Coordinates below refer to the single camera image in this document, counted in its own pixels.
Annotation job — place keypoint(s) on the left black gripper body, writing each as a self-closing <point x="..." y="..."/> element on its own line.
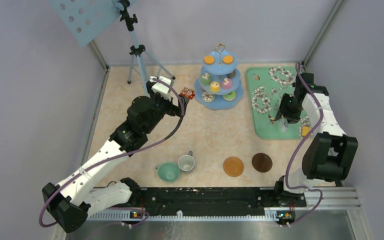
<point x="162" y="106"/>

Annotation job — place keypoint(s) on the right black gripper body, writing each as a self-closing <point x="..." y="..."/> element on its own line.
<point x="289" y="109"/>

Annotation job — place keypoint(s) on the white chocolate drizzle donut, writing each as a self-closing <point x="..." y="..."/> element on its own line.
<point x="207" y="97"/>

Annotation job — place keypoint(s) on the yellow rectangular biscuit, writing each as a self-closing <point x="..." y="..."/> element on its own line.
<point x="305" y="130"/>

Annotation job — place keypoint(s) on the green dome cake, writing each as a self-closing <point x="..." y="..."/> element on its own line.
<point x="205" y="79"/>

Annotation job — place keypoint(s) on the yellow dome cake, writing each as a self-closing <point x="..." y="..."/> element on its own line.
<point x="214" y="87"/>

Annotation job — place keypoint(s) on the blue three-tier cake stand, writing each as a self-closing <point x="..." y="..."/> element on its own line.
<point x="218" y="72"/>

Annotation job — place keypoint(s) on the pink dome cake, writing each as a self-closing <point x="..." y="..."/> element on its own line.
<point x="226" y="83"/>

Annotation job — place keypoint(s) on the green glazed donut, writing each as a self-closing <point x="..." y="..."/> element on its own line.
<point x="229" y="96"/>

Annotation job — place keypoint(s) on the round orange biscuit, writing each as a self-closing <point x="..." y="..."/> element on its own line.
<point x="228" y="59"/>
<point x="209" y="60"/>

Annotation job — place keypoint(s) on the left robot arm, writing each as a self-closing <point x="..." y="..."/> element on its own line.
<point x="71" y="201"/>

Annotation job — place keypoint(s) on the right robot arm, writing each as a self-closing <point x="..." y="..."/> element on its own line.
<point x="325" y="153"/>

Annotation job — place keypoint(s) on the red owl toy block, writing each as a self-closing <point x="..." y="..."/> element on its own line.
<point x="188" y="93"/>

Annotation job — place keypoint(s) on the green floral serving tray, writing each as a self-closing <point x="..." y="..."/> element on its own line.
<point x="266" y="86"/>

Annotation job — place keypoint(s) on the dark brown saucer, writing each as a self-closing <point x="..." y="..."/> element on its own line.
<point x="262" y="163"/>

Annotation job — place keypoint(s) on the light blue tripod stand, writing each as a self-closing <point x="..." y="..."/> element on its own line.
<point x="137" y="50"/>

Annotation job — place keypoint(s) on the white grey teacup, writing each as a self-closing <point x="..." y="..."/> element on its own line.
<point x="186" y="163"/>

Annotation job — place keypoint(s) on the green teacup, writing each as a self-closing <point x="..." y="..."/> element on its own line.
<point x="168" y="172"/>

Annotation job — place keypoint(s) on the orange saucer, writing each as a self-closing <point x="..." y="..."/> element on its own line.
<point x="233" y="166"/>

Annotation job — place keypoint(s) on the blue perforated board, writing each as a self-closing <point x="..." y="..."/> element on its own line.
<point x="86" y="19"/>

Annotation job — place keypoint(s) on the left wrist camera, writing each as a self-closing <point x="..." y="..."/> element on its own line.
<point x="160" y="88"/>

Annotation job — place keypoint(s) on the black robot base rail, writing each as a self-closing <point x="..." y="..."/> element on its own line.
<point x="211" y="201"/>

